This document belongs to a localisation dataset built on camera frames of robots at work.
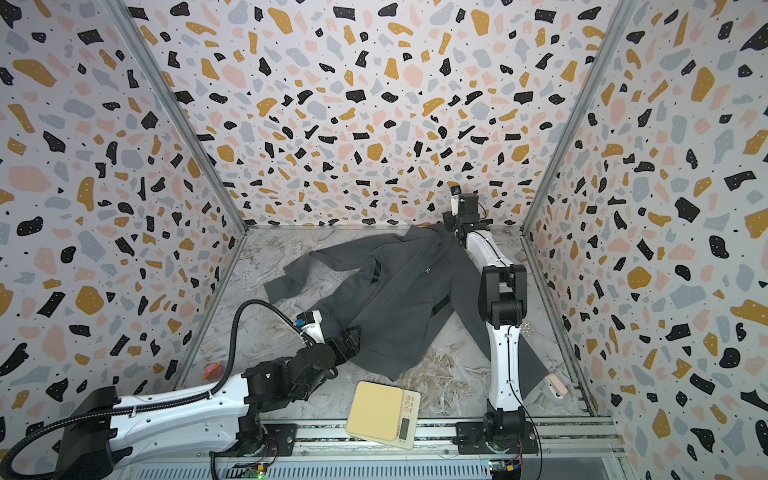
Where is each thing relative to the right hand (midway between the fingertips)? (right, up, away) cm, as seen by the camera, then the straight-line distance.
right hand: (455, 203), depth 105 cm
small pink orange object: (-70, -50, -24) cm, 89 cm away
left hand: (-31, -38, -30) cm, 57 cm away
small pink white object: (+23, -55, -25) cm, 64 cm away
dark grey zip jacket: (-17, -33, -8) cm, 38 cm away
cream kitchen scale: (-23, -59, -29) cm, 70 cm away
